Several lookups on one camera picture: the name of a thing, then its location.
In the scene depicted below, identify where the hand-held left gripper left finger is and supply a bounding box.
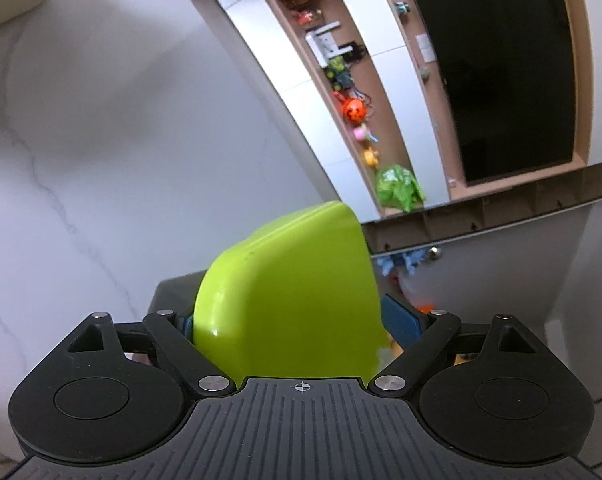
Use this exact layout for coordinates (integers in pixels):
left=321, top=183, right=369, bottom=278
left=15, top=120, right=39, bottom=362
left=67, top=309, right=237, bottom=397

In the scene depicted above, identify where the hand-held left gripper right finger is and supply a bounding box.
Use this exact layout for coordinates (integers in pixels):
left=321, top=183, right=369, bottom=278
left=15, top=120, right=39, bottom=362
left=370, top=294, right=533, bottom=397

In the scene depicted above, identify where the lime green plastic container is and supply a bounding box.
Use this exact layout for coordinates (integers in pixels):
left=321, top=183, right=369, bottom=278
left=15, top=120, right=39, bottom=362
left=192, top=201, right=382, bottom=387

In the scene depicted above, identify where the white marble desktop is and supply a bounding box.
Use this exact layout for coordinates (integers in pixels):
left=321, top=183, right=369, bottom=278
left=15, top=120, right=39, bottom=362
left=0, top=0, right=333, bottom=466

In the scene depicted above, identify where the blue cloth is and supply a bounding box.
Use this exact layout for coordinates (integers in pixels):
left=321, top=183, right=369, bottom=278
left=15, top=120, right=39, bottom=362
left=376, top=248, right=428, bottom=278

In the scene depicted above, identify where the green plastic bag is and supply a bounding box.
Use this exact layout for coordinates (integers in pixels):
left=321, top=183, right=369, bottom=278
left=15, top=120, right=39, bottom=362
left=375, top=164, right=426, bottom=214

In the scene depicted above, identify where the brown wooden shelf niche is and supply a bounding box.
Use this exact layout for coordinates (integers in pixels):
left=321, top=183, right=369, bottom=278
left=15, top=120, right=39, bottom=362
left=260, top=0, right=428, bottom=218

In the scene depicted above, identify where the orange pumpkin toy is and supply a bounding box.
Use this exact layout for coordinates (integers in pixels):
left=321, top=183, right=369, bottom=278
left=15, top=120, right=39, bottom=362
left=341, top=97, right=368, bottom=124

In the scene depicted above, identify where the green toy figure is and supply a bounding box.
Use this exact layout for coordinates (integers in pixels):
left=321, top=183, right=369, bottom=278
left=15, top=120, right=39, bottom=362
left=325, top=55, right=355, bottom=92

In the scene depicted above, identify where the black television screen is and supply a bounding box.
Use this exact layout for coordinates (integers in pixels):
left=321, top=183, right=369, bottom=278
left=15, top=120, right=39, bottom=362
left=398, top=0, right=581, bottom=186

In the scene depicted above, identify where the white wall switch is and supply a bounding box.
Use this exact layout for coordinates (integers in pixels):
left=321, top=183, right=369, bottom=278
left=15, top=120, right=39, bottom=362
left=414, top=33, right=435, bottom=64

